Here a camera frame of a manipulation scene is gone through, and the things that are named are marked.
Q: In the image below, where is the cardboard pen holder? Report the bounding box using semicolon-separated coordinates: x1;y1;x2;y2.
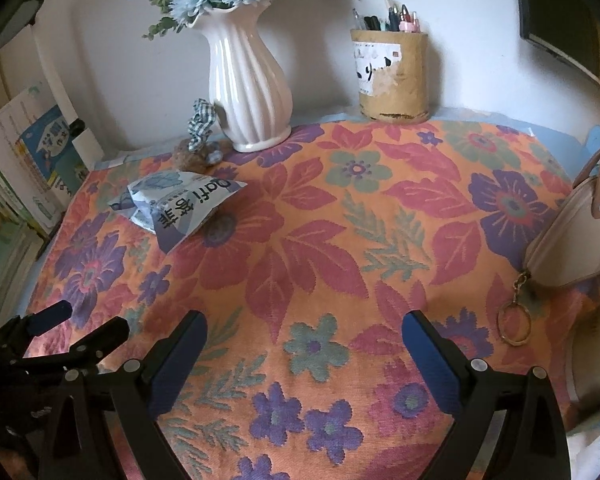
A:
350;0;430;125

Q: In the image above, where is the stack of books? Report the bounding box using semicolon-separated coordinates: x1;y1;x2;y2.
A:
0;24;106;321

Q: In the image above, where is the checkered ribbon ornament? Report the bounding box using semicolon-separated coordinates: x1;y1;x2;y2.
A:
173;99;232;174

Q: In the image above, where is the white ribbed vase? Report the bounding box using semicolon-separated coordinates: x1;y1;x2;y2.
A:
192;2;292;153

